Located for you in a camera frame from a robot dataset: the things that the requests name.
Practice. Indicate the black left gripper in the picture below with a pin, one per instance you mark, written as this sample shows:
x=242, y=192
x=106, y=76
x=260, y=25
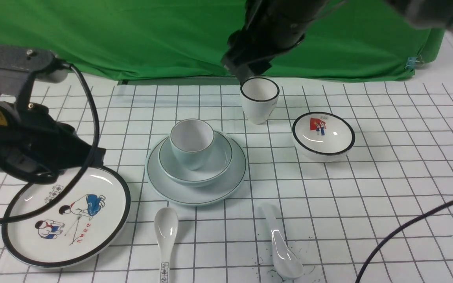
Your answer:
x=36, y=148

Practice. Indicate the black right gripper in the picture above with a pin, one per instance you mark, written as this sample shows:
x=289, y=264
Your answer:
x=271, y=28

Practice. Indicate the pale blue cup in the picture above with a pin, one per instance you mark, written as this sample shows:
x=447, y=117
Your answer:
x=192, y=142

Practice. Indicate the pale blue bowl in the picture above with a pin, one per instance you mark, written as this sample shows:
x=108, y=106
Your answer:
x=216, y=164

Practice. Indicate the plain white ceramic spoon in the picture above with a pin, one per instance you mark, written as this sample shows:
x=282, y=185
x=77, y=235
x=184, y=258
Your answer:
x=286, y=264

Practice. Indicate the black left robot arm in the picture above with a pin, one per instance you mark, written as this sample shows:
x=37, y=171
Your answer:
x=21, y=67

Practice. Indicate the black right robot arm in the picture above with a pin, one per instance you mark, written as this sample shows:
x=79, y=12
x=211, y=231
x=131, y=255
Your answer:
x=421, y=13

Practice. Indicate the black-rimmed white cup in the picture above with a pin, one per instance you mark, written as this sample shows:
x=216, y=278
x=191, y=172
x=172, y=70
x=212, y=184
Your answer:
x=259, y=96

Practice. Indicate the black-rimmed cartoon plate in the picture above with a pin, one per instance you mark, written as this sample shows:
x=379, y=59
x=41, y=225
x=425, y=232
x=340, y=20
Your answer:
x=86, y=221

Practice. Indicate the black-rimmed cartoon bowl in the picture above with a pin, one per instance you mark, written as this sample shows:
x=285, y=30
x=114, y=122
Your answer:
x=322, y=137

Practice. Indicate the green backdrop cloth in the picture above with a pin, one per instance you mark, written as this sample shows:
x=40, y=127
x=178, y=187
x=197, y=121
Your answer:
x=364, y=40

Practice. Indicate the blue binder clip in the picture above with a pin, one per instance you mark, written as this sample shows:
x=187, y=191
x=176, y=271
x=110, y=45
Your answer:
x=414, y=63

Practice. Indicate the pale blue plate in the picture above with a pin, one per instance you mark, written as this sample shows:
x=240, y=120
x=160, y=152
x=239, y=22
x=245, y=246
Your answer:
x=210, y=192

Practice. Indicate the white spoon with lettering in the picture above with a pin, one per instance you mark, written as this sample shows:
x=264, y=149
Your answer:
x=166, y=224

